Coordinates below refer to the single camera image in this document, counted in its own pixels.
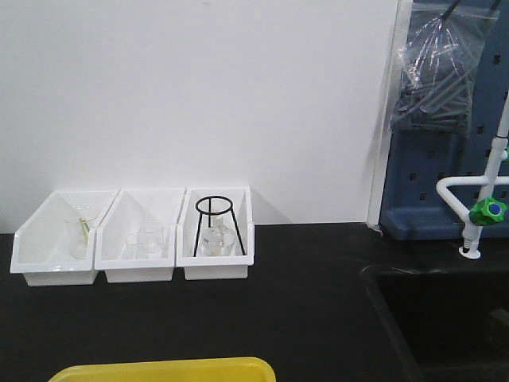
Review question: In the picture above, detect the yellow plastic tray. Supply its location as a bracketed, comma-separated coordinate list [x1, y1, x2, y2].
[50, 357, 276, 381]

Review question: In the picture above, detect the right white storage bin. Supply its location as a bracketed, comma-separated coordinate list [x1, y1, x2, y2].
[176, 186, 255, 280]

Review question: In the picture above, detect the white storage bin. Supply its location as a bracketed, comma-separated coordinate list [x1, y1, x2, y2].
[10, 189, 119, 287]
[95, 188, 185, 283]
[176, 186, 255, 280]

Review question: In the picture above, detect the glass stoppered flask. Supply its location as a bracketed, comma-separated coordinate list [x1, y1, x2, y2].
[201, 216, 235, 257]

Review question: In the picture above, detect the large glass beaker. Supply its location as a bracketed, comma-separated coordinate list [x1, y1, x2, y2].
[139, 220, 164, 259]

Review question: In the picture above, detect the middle white storage bin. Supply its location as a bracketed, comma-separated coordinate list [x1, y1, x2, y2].
[95, 188, 185, 283]

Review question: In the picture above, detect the small glass beaker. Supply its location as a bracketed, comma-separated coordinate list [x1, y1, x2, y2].
[124, 232, 143, 259]

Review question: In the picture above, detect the blue pegboard drying rack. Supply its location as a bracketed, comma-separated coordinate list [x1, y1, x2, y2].
[379, 1, 508, 240]

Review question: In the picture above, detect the left white storage bin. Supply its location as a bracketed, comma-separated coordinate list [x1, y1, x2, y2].
[10, 189, 119, 287]

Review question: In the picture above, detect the clear plastic bag of pegs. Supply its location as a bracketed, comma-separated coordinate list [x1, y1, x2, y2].
[390, 1, 499, 137]

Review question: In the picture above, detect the white lab faucet green knob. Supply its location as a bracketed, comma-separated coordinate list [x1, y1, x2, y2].
[436, 103, 508, 259]

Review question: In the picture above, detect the black lab sink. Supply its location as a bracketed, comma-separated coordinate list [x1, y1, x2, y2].
[359, 266, 508, 381]

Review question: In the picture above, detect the black wire tripod stand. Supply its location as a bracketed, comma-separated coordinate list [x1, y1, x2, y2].
[192, 195, 247, 257]

